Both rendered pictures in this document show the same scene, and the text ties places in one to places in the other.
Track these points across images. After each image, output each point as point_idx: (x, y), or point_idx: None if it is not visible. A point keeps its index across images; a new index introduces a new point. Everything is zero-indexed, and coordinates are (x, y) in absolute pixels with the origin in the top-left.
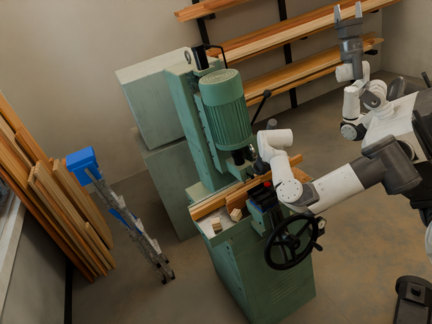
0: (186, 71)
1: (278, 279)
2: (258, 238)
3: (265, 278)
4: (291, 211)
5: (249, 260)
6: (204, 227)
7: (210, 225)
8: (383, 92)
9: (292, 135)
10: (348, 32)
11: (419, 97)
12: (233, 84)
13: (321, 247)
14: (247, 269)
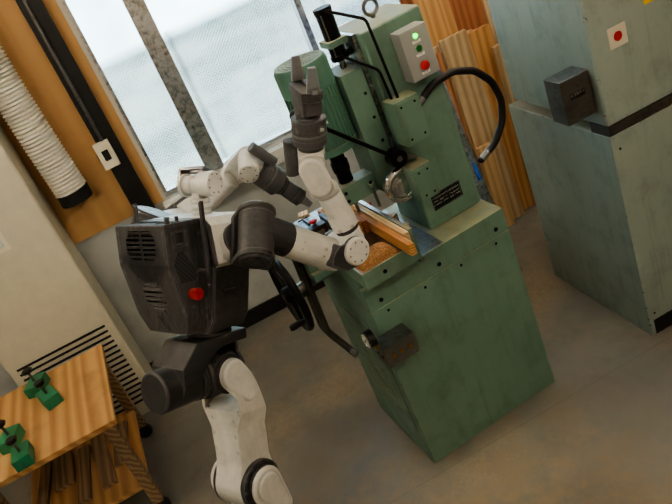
0: (340, 29)
1: (371, 360)
2: (331, 277)
3: (356, 337)
4: (317, 273)
5: (333, 292)
6: (311, 214)
7: (313, 216)
8: (189, 185)
9: (238, 171)
10: (293, 103)
11: (187, 218)
12: (279, 81)
13: (291, 327)
14: (334, 300)
